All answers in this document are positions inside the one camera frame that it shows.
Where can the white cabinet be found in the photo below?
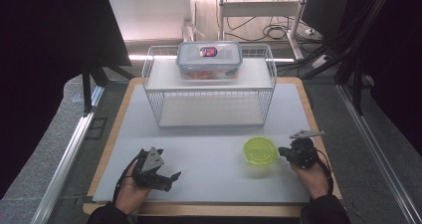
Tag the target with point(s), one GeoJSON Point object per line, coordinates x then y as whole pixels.
{"type": "Point", "coordinates": [149, 16]}

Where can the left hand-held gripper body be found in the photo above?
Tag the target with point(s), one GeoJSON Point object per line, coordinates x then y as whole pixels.
{"type": "Point", "coordinates": [151, 174]}

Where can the grey table mat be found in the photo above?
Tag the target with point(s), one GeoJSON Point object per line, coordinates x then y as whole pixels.
{"type": "Point", "coordinates": [212, 171]}

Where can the person's left hand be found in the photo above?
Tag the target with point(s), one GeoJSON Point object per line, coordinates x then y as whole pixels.
{"type": "Point", "coordinates": [129, 194]}

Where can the aluminium rail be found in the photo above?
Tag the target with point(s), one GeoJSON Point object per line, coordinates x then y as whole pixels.
{"type": "Point", "coordinates": [381, 157]}
{"type": "Point", "coordinates": [66, 161]}

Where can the green round plastic container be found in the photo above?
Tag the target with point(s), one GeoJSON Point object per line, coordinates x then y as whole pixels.
{"type": "Point", "coordinates": [260, 151]}

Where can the white power strip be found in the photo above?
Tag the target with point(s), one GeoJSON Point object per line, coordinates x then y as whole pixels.
{"type": "Point", "coordinates": [320, 61]}

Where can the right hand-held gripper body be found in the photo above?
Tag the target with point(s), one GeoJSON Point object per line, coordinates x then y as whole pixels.
{"type": "Point", "coordinates": [303, 152]}

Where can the person's right hand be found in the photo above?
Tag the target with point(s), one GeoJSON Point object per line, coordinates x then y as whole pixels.
{"type": "Point", "coordinates": [315, 182]}

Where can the wooden table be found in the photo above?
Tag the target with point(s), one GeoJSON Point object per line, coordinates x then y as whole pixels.
{"type": "Point", "coordinates": [215, 210]}

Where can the white desk frame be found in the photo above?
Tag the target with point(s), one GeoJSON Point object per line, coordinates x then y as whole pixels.
{"type": "Point", "coordinates": [258, 9]}

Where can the black metal stand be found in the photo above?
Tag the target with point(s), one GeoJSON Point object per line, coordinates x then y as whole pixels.
{"type": "Point", "coordinates": [87, 88]}
{"type": "Point", "coordinates": [357, 88]}

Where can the clear container with blue-rimmed lid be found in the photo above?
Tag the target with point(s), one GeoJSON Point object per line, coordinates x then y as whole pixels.
{"type": "Point", "coordinates": [209, 61]}

